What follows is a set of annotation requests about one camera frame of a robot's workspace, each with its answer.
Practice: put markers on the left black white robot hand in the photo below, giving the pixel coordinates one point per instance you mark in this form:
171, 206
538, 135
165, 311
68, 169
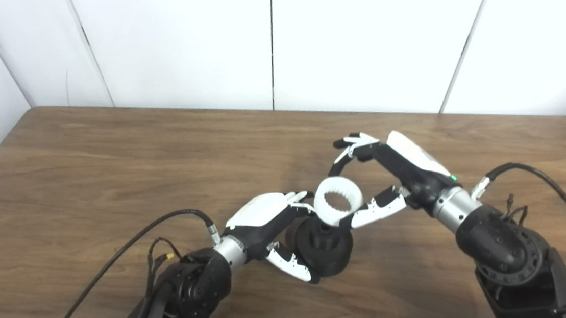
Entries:
263, 211

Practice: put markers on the round black plastic part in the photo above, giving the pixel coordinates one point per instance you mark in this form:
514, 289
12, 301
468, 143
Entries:
331, 255

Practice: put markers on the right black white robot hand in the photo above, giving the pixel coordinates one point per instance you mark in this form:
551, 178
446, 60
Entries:
415, 165

